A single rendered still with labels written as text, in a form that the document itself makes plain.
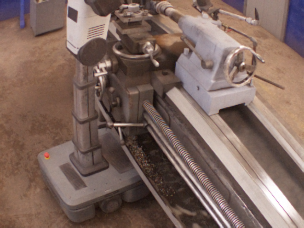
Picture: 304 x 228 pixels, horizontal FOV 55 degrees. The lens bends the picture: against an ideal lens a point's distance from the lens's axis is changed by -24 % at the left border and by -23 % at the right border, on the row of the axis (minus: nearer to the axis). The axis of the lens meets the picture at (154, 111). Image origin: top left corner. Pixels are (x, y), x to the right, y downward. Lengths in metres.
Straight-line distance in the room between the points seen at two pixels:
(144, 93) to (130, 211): 0.81
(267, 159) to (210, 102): 0.43
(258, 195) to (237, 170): 0.19
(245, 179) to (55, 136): 1.80
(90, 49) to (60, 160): 0.86
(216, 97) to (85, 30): 0.67
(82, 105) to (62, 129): 1.03
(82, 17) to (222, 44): 0.66
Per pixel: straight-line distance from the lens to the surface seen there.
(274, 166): 1.71
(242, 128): 1.87
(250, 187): 1.40
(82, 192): 2.06
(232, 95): 1.73
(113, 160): 2.25
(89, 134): 2.01
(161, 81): 1.81
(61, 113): 3.06
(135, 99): 1.88
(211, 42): 1.70
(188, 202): 1.86
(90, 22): 1.58
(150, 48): 1.80
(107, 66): 1.92
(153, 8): 2.25
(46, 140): 2.80
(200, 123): 1.64
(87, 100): 1.89
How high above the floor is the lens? 1.83
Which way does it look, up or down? 37 degrees down
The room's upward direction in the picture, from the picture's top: 6 degrees clockwise
